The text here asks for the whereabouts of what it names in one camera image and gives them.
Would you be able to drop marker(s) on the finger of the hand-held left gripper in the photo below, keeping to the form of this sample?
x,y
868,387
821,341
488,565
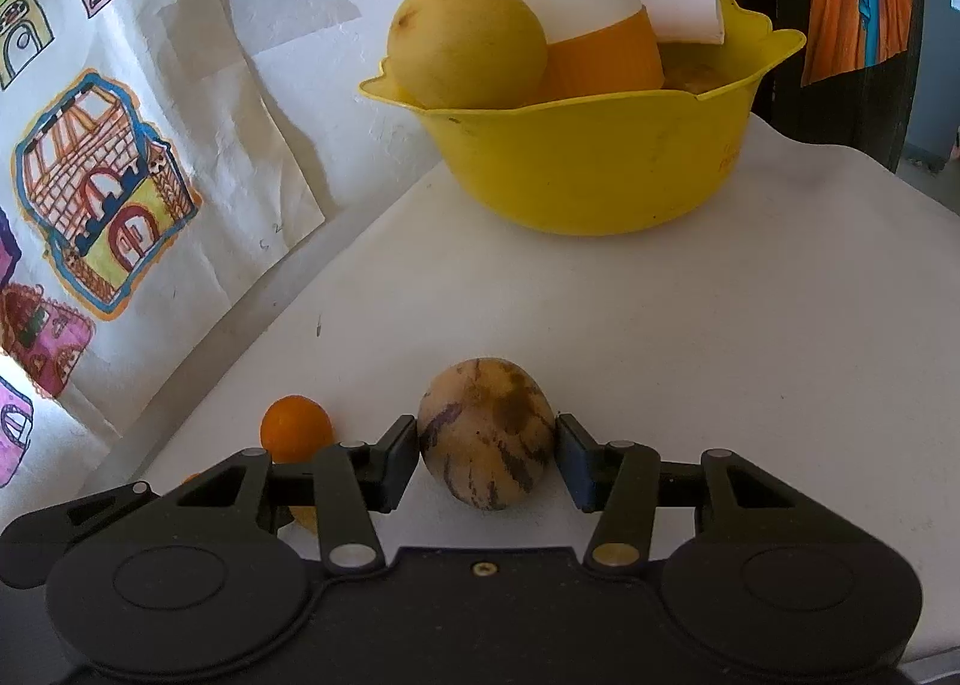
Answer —
x,y
67,516

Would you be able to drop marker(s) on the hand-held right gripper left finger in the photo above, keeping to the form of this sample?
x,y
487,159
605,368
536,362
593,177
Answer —
x,y
397,464

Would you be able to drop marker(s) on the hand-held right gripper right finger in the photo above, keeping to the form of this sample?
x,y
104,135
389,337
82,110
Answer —
x,y
574,461

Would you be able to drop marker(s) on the striped pepino melon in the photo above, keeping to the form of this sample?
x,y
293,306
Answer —
x,y
484,430

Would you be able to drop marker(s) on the orange tangerine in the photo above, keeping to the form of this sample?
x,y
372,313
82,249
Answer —
x,y
296,428

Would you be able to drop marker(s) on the yellow plastic bowl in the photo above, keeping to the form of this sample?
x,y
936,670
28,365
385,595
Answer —
x,y
585,167

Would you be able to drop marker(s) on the house drawings paper sheet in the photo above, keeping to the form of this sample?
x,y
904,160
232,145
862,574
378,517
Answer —
x,y
150,130

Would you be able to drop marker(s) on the yellow round fruit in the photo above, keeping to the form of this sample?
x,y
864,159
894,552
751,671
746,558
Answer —
x,y
465,43

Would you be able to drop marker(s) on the dark door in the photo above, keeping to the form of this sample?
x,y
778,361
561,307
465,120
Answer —
x,y
780,17

